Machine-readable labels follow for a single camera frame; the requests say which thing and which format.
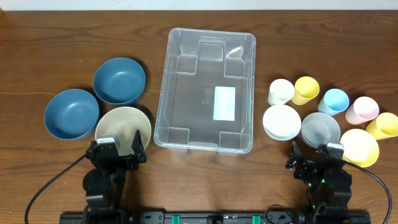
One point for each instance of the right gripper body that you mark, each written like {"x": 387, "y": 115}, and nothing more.
{"x": 314, "y": 163}

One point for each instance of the dark blue bowl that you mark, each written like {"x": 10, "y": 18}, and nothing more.
{"x": 120, "y": 81}
{"x": 72, "y": 114}

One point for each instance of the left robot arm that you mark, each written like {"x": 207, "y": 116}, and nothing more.
{"x": 104, "y": 184}

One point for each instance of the yellow cup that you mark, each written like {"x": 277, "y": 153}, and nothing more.
{"x": 383, "y": 127}
{"x": 306, "y": 89}

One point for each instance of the pink cup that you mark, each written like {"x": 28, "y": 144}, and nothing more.
{"x": 362, "y": 110}

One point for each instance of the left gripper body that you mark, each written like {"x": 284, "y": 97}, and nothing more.
{"x": 117, "y": 158}

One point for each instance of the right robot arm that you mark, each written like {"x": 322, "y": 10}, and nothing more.
{"x": 329, "y": 186}

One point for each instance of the light blue cup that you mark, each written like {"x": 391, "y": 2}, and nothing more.
{"x": 333, "y": 102}

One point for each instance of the white small bowl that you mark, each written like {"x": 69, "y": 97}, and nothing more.
{"x": 281, "y": 122}

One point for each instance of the clear plastic storage bin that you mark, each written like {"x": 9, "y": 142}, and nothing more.
{"x": 196, "y": 62}

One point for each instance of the yellow small bowl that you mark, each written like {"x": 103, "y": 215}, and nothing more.
{"x": 360, "y": 147}

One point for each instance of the grey small bowl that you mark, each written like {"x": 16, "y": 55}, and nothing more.
{"x": 319, "y": 127}

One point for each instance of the white label in bin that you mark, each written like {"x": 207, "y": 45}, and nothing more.
{"x": 224, "y": 103}

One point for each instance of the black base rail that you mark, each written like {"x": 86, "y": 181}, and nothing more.
{"x": 271, "y": 216}

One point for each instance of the beige bowl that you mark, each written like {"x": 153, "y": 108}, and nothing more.
{"x": 124, "y": 122}

